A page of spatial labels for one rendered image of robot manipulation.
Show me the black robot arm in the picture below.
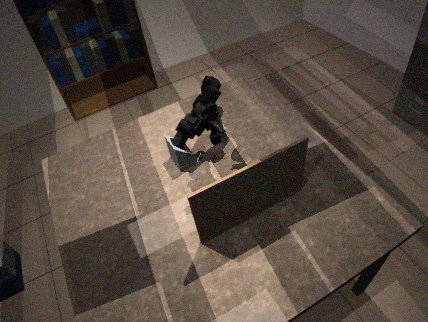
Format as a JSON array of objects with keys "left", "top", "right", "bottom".
[{"left": 170, "top": 76, "right": 221, "bottom": 150}]

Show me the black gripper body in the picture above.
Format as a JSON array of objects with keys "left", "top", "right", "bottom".
[{"left": 199, "top": 102, "right": 222, "bottom": 145}]

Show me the dark brown flat panel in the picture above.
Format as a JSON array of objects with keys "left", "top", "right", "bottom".
[{"left": 187, "top": 136, "right": 309, "bottom": 244}]

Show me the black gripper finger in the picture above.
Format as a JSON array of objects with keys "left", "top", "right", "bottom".
[
  {"left": 205, "top": 111, "right": 224, "bottom": 133},
  {"left": 211, "top": 129, "right": 228, "bottom": 143}
]

